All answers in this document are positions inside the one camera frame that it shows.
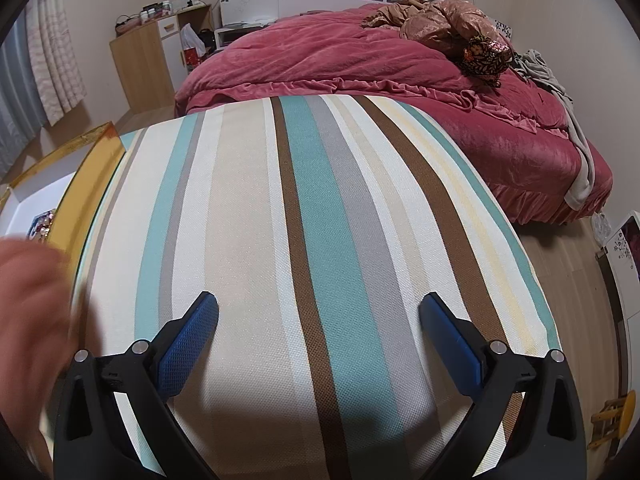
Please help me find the wooden cabinet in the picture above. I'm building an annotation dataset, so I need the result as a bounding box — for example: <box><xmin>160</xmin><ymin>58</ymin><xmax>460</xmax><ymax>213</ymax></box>
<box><xmin>109</xmin><ymin>2</ymin><xmax>217</xmax><ymax>110</ymax></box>

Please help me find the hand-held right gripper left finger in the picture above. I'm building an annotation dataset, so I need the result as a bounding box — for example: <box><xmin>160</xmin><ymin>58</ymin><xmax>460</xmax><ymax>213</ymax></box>
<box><xmin>53</xmin><ymin>290</ymin><xmax>220</xmax><ymax>480</ymax></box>

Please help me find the white floral cabinet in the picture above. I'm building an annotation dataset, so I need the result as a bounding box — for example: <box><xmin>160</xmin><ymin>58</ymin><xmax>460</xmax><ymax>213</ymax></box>
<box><xmin>595</xmin><ymin>209</ymin><xmax>640</xmax><ymax>396</ymax></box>

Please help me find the floral dark cloth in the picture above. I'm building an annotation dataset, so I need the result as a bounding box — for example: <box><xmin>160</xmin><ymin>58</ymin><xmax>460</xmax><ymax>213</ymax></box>
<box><xmin>460</xmin><ymin>34</ymin><xmax>513</xmax><ymax>87</ymax></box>

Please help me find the window curtain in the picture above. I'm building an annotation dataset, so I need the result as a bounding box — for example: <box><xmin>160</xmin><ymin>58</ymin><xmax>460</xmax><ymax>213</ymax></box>
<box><xmin>0</xmin><ymin>0</ymin><xmax>87</xmax><ymax>176</ymax></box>

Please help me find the yellow wooden stool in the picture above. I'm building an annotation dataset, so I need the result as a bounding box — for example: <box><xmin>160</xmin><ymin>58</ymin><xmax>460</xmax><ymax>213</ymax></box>
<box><xmin>587</xmin><ymin>394</ymin><xmax>638</xmax><ymax>451</ymax></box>

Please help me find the yellow-rimmed white box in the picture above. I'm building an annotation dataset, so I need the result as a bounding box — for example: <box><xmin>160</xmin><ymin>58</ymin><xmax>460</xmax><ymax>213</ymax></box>
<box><xmin>0</xmin><ymin>121</ymin><xmax>127</xmax><ymax>281</ymax></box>

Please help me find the grey garment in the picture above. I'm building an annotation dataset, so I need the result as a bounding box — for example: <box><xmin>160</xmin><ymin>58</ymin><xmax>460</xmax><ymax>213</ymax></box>
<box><xmin>510</xmin><ymin>49</ymin><xmax>597</xmax><ymax>211</ymax></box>

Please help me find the white nightstand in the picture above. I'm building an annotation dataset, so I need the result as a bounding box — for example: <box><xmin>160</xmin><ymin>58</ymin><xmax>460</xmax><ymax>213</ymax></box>
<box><xmin>214</xmin><ymin>20</ymin><xmax>276</xmax><ymax>51</ymax></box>

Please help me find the white plastic bag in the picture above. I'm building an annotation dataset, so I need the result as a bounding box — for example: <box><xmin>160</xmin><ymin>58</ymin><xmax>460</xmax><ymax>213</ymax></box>
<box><xmin>179</xmin><ymin>22</ymin><xmax>207</xmax><ymax>58</ymax></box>

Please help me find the striped tablecloth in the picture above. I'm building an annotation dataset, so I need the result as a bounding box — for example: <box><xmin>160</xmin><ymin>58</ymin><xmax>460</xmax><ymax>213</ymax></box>
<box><xmin>39</xmin><ymin>94</ymin><xmax>563</xmax><ymax>480</ymax></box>

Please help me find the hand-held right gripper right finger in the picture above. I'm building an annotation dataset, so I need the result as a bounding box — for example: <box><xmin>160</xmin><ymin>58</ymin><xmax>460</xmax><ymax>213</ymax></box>
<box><xmin>418</xmin><ymin>292</ymin><xmax>587</xmax><ymax>480</ymax></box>

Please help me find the copper satin quilt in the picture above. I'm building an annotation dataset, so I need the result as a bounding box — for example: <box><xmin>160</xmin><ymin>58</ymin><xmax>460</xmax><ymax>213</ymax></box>
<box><xmin>361</xmin><ymin>0</ymin><xmax>507</xmax><ymax>58</ymax></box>

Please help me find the bed with red cover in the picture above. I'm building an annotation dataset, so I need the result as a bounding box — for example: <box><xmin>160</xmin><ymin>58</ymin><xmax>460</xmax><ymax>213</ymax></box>
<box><xmin>173</xmin><ymin>4</ymin><xmax>614</xmax><ymax>225</ymax></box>

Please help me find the colourful jewelry pile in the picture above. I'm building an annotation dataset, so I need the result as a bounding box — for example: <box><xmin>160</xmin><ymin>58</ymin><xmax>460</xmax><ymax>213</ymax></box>
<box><xmin>27</xmin><ymin>210</ymin><xmax>57</xmax><ymax>243</ymax></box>

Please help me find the person's left hand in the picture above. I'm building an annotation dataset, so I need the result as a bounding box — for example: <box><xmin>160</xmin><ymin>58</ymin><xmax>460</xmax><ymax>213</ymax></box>
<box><xmin>0</xmin><ymin>236</ymin><xmax>81</xmax><ymax>480</ymax></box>

